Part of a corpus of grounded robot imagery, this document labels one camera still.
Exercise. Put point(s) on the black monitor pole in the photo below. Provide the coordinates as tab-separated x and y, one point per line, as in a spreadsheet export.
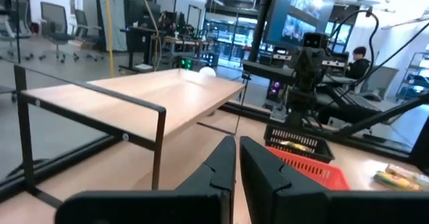
259	29

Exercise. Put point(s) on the white globe desk lamp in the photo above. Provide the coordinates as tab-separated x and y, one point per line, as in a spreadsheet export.
207	71

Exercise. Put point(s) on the dark grey monitor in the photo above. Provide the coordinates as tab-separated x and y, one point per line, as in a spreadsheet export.
301	16

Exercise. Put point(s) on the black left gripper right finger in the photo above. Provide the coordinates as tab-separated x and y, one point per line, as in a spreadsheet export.
268	190

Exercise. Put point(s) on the orange slotted plastic basket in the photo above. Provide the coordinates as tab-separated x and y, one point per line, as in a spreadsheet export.
321	175

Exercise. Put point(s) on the wooden shelf riser black frame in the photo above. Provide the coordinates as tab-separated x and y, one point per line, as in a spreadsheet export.
151	93

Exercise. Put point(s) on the metal storage rack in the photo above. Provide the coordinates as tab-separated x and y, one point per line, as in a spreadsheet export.
419	83

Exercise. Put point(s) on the black slotted plastic basket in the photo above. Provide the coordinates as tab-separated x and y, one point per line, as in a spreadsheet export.
323	154

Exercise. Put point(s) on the person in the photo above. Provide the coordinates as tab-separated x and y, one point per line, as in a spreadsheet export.
358	66

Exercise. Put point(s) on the computer tower green lights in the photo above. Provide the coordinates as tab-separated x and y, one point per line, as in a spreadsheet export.
183	63

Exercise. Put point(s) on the black keyboard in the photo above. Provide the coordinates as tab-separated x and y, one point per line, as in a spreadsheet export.
355	101

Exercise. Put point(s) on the grey office chair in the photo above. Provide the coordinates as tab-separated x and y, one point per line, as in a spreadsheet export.
382	80
80	19
6	23
53	16

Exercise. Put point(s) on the cluttered background work desk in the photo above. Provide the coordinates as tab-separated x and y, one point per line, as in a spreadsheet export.
140	39

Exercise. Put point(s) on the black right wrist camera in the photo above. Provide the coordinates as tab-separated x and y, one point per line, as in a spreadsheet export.
315	40

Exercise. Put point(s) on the computer tower under side desk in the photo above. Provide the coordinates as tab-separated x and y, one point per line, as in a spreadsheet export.
275	88

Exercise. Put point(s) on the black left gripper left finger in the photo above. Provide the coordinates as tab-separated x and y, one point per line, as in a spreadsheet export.
211	183

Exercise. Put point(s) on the grey partition board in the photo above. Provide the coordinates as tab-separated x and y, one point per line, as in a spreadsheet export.
114	23

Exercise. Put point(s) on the black side desk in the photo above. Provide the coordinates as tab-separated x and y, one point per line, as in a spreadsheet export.
264	70

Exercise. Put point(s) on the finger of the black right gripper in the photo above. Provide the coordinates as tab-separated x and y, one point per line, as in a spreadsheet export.
312	69
304	69

